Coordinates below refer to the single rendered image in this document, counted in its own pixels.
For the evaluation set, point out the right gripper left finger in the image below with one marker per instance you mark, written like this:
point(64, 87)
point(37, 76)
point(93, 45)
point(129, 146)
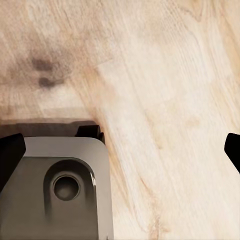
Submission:
point(12, 150)

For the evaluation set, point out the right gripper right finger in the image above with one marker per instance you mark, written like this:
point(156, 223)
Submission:
point(232, 149)

